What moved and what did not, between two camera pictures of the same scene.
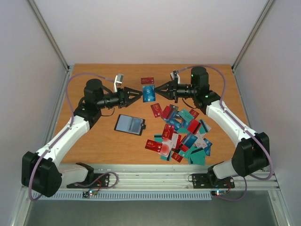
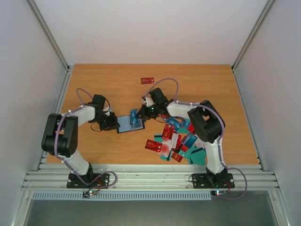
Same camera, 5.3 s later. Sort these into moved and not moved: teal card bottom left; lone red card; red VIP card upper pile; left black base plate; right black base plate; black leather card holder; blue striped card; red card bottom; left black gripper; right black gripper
Moved: right black gripper; black leather card holder; left black gripper
Not moved: blue striped card; right black base plate; teal card bottom left; lone red card; left black base plate; red VIP card upper pile; red card bottom
